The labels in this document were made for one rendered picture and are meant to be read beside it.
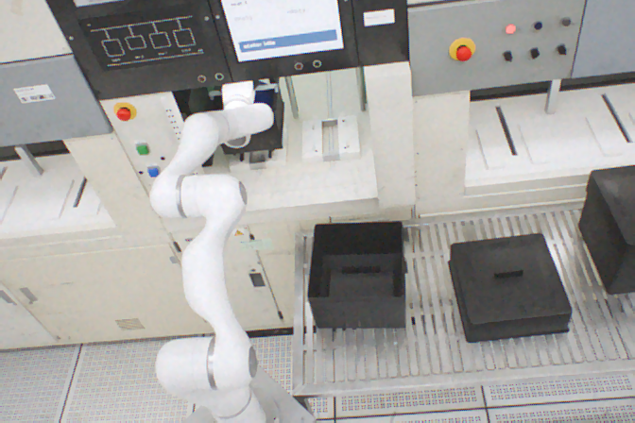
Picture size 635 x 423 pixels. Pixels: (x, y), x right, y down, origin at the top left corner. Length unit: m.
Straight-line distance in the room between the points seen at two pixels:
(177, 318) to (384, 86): 1.49
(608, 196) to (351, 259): 0.79
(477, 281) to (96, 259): 1.39
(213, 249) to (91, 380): 1.68
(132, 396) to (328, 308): 1.32
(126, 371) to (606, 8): 2.36
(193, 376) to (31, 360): 1.85
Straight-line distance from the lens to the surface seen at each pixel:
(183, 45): 1.61
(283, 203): 2.01
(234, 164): 2.15
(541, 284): 1.80
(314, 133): 2.19
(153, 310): 2.61
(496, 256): 1.84
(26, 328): 2.94
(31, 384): 3.09
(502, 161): 2.07
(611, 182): 1.88
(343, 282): 1.90
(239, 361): 1.36
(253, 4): 1.52
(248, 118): 1.66
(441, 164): 1.90
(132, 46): 1.64
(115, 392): 2.86
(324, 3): 1.51
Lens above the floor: 2.34
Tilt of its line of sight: 46 degrees down
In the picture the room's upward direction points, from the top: 12 degrees counter-clockwise
